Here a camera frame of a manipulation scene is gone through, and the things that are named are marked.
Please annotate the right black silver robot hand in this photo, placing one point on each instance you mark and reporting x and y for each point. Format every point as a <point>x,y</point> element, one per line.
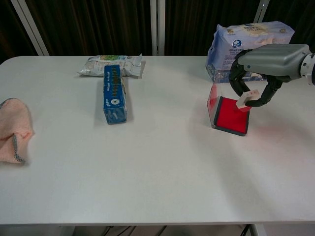
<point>270,60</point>

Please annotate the red and white stamp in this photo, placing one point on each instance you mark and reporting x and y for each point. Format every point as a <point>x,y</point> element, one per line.
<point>243,100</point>

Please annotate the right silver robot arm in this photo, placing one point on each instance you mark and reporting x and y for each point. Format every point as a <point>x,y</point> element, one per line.
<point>310,68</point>

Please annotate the blue white tissue pack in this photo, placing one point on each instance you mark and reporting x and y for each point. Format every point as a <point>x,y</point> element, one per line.
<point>226,49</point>

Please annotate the red ink pad clear lid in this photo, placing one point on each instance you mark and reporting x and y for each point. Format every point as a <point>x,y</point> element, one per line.
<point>229,118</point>

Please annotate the long blue cardboard box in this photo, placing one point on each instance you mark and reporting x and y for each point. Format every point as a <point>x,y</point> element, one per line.
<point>113,93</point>

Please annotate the white table leg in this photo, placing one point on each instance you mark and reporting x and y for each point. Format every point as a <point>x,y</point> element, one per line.
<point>257,231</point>

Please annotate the silver snack packet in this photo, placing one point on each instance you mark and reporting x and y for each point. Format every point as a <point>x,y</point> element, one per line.
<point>96,64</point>

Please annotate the pink cloth grey trim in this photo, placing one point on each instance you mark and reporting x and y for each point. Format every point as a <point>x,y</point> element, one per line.
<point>12,130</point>

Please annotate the slanted white partition post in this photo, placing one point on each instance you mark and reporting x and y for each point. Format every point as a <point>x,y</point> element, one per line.
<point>29,27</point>
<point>262,11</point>

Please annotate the upright white partition post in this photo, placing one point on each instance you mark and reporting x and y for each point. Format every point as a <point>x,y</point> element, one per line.
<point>157,27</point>

